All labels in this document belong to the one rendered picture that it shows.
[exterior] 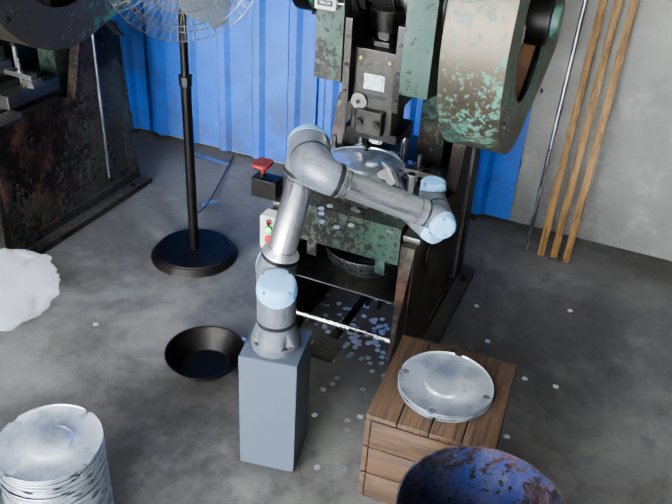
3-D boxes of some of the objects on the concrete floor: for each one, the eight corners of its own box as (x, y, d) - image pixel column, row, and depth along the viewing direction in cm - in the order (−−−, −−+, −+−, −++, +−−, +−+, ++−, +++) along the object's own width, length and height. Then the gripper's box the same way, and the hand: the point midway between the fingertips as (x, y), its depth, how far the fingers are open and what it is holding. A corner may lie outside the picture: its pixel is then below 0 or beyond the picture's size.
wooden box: (475, 533, 234) (495, 453, 215) (357, 493, 243) (365, 414, 225) (499, 441, 265) (517, 365, 247) (393, 410, 275) (403, 334, 257)
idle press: (42, 294, 322) (-48, -185, 227) (-125, 231, 355) (-264, -210, 260) (236, 156, 440) (230, -197, 345) (97, 118, 473) (57, -214, 378)
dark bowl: (220, 403, 274) (219, 388, 270) (149, 377, 283) (147, 362, 279) (260, 353, 297) (260, 339, 294) (193, 331, 307) (192, 317, 303)
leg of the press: (410, 400, 281) (442, 180, 232) (380, 390, 284) (406, 171, 235) (475, 273, 353) (510, 84, 304) (450, 266, 356) (481, 79, 307)
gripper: (399, 185, 231) (365, 158, 246) (392, 241, 242) (361, 212, 256) (423, 180, 235) (388, 154, 249) (415, 235, 246) (383, 207, 260)
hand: (381, 181), depth 254 cm, fingers open, 14 cm apart
